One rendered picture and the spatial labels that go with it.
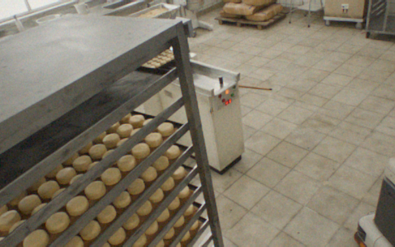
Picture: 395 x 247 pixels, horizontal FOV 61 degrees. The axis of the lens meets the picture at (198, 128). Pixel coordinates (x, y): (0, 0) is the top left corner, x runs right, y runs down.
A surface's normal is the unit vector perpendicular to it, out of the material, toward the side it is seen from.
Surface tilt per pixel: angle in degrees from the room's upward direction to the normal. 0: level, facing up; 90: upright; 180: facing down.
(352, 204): 0
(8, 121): 90
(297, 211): 0
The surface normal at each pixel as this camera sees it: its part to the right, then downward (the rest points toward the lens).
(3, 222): -0.15, -0.81
